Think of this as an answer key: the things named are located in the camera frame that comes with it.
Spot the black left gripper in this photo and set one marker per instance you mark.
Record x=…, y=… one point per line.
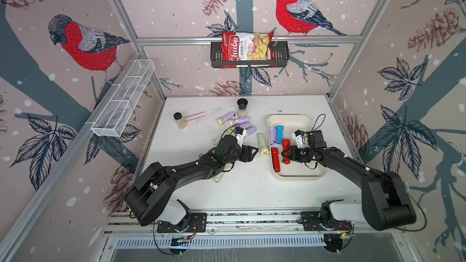
x=247, y=153

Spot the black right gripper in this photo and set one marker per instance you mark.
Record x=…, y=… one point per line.
x=293, y=149

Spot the red flashlight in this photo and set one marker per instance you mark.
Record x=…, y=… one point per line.
x=286, y=144
x=275, y=159

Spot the green flashlight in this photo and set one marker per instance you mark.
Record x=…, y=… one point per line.
x=218, y=177
x=217, y=140
x=262, y=143

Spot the blue flashlight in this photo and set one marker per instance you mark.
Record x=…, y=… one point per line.
x=279, y=133

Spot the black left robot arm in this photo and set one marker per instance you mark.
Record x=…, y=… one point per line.
x=151, y=192

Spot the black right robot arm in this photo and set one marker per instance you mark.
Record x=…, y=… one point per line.
x=385, y=203

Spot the cream plastic storage tray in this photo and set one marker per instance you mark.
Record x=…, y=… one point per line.
x=288, y=164

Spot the green flashlight under purple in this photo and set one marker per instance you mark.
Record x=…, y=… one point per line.
x=217, y=140

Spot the purple flashlight top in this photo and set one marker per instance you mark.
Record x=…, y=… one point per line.
x=224, y=119

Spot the black-top pepper grinder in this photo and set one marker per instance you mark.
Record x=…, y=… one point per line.
x=242, y=107

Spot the small glass spice bottle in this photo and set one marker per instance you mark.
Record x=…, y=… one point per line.
x=181, y=122

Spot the red cassava chips bag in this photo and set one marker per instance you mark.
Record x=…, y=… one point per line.
x=242, y=46

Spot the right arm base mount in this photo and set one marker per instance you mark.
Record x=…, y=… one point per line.
x=323, y=220

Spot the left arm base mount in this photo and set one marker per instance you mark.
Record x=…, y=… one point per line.
x=178, y=218

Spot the black wall basket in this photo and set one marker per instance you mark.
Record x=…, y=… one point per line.
x=276, y=54

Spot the aluminium front rail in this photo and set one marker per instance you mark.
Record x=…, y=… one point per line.
x=228, y=222

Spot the white wire mesh shelf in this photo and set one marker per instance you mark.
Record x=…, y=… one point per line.
x=118, y=110

